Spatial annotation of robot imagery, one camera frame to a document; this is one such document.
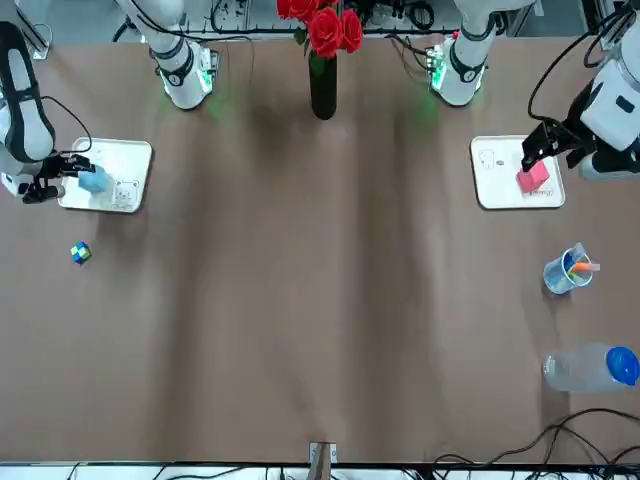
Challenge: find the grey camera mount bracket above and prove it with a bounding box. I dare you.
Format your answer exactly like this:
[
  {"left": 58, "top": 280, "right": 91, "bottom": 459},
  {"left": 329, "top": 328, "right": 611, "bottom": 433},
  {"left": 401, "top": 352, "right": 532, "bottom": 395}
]
[{"left": 308, "top": 441, "right": 338, "bottom": 480}]

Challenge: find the small multicoloured cube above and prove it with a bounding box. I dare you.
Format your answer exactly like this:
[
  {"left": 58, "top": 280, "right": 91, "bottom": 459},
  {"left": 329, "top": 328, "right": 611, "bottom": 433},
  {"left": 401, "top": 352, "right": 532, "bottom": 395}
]
[{"left": 69, "top": 240, "right": 93, "bottom": 268}]

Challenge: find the white tray with rabbit print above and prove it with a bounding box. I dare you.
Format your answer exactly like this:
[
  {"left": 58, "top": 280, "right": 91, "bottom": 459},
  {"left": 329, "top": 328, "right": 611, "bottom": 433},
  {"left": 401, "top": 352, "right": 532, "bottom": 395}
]
[{"left": 469, "top": 133, "right": 567, "bottom": 211}]

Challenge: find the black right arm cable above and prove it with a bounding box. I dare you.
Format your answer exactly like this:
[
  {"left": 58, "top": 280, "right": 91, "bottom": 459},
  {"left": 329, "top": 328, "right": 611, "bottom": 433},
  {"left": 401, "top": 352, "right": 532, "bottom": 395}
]
[{"left": 38, "top": 94, "right": 94, "bottom": 166}]

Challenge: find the blue foam block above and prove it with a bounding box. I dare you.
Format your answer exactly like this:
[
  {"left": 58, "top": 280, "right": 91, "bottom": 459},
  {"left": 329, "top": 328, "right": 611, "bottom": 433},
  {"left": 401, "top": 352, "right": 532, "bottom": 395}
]
[{"left": 78, "top": 166, "right": 113, "bottom": 197}]

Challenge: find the clear bottle with blue cap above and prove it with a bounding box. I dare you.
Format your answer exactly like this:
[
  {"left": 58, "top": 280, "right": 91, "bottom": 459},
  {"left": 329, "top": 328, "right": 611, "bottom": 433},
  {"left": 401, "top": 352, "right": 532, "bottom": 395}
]
[{"left": 541, "top": 342, "right": 640, "bottom": 394}]

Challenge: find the red rose bouquet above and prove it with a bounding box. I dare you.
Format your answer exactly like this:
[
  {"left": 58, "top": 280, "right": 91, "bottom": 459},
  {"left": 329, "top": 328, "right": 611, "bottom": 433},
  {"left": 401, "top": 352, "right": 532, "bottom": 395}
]
[{"left": 276, "top": 0, "right": 364, "bottom": 57}]

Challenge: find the black desk cable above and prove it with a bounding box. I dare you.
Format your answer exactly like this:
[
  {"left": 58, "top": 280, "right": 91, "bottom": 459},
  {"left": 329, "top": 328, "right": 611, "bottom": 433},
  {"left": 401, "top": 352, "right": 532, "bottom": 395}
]
[{"left": 431, "top": 407, "right": 640, "bottom": 476}]

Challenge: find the red foam block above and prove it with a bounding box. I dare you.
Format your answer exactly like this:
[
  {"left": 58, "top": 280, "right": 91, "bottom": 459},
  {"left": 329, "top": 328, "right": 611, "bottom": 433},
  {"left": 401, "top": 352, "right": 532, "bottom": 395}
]
[{"left": 515, "top": 158, "right": 552, "bottom": 197}]

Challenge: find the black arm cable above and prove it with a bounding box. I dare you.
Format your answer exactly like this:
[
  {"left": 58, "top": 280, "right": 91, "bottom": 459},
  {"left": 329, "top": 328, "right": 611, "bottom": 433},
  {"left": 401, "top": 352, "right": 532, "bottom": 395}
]
[
  {"left": 38, "top": 94, "right": 94, "bottom": 166},
  {"left": 526, "top": 19, "right": 640, "bottom": 125}
]

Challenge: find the black vase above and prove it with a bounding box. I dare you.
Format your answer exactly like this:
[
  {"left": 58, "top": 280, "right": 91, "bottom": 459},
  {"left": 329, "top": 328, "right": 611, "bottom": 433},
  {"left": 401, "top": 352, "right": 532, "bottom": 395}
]
[{"left": 307, "top": 48, "right": 338, "bottom": 121}]

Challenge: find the clear plastic pen cup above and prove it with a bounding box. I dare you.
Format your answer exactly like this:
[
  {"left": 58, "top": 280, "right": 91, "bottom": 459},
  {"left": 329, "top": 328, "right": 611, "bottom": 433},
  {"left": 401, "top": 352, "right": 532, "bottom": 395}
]
[{"left": 542, "top": 242, "right": 601, "bottom": 297}]

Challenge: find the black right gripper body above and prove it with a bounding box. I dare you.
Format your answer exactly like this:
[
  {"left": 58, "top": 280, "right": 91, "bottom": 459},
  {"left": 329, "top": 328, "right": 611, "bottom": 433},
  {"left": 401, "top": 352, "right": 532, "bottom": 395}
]
[{"left": 32, "top": 153, "right": 69, "bottom": 192}]

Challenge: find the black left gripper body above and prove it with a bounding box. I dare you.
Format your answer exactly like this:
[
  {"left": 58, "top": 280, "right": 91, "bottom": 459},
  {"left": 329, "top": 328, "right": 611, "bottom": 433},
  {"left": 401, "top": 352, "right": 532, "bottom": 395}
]
[{"left": 539, "top": 117, "right": 599, "bottom": 152}]

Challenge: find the white tray with bear print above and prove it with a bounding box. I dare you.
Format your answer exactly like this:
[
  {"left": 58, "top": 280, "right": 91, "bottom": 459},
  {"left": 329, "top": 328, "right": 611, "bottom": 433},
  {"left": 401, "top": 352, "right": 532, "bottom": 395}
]
[{"left": 56, "top": 137, "right": 154, "bottom": 215}]

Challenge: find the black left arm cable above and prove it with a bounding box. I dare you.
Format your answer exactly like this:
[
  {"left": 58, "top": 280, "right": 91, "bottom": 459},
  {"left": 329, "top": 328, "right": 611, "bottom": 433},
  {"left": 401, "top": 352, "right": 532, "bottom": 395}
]
[{"left": 526, "top": 19, "right": 640, "bottom": 125}]

